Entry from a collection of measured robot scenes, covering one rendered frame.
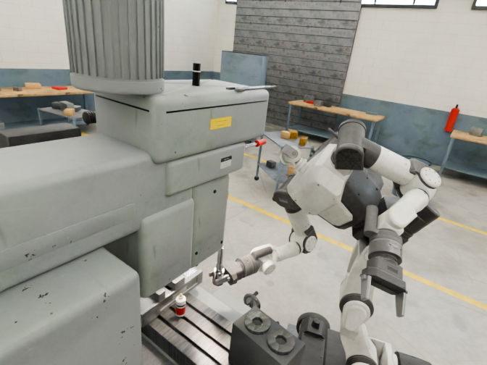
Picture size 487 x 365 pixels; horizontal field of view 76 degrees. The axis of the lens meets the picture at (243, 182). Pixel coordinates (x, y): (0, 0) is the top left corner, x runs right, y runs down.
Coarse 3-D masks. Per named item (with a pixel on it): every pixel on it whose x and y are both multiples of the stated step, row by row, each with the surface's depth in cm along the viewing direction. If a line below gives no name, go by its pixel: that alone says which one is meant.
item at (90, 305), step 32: (96, 256) 67; (32, 288) 57; (64, 288) 58; (96, 288) 59; (128, 288) 63; (0, 320) 51; (32, 320) 51; (64, 320) 53; (96, 320) 59; (128, 320) 66; (0, 352) 46; (32, 352) 50; (64, 352) 55; (96, 352) 61; (128, 352) 69
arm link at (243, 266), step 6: (240, 258) 135; (246, 258) 135; (222, 264) 132; (228, 264) 133; (234, 264) 134; (240, 264) 133; (246, 264) 133; (252, 264) 134; (228, 270) 129; (234, 270) 130; (240, 270) 130; (246, 270) 132; (252, 270) 134; (234, 276) 127; (240, 276) 131; (246, 276) 134; (228, 282) 130; (234, 282) 128
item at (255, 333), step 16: (240, 320) 107; (256, 320) 108; (272, 320) 109; (240, 336) 105; (256, 336) 102; (272, 336) 101; (288, 336) 102; (240, 352) 107; (256, 352) 101; (272, 352) 97; (288, 352) 97
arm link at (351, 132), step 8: (344, 128) 109; (352, 128) 108; (360, 128) 108; (344, 136) 106; (352, 136) 105; (360, 136) 106; (360, 144) 104; (368, 144) 105; (376, 144) 107; (368, 152) 105; (376, 152) 105; (368, 160) 106; (376, 160) 105
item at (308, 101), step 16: (0, 96) 516; (16, 96) 534; (304, 96) 801; (288, 112) 798; (336, 112) 723; (352, 112) 733; (368, 112) 731; (0, 128) 538; (304, 128) 822; (480, 128) 614; (480, 176) 597
